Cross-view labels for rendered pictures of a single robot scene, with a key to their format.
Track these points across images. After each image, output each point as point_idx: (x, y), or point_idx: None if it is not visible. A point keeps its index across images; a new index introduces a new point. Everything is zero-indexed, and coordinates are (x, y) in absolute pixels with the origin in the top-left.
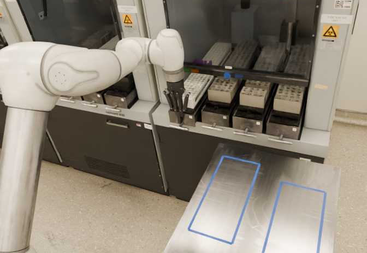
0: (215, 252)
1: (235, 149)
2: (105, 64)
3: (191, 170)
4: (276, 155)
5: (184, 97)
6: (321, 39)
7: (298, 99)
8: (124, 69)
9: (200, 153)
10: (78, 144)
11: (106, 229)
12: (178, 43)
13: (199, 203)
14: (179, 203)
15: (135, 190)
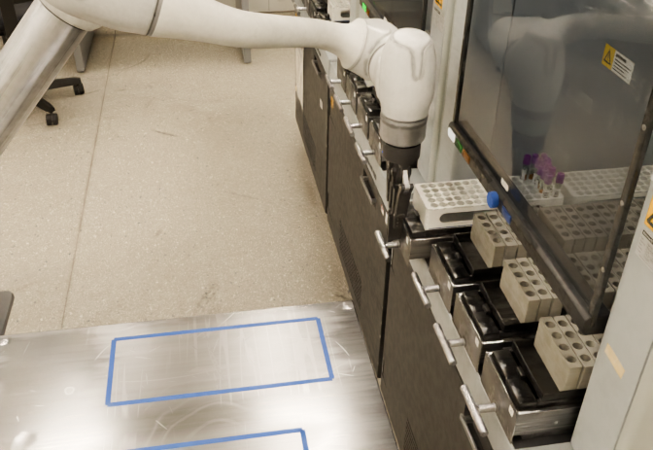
0: (81, 390)
1: (349, 328)
2: None
3: (404, 363)
4: (378, 397)
5: (398, 188)
6: (643, 227)
7: (580, 360)
8: (173, 22)
9: (416, 337)
10: (340, 194)
11: None
12: (409, 67)
13: (179, 330)
14: (391, 422)
15: (365, 342)
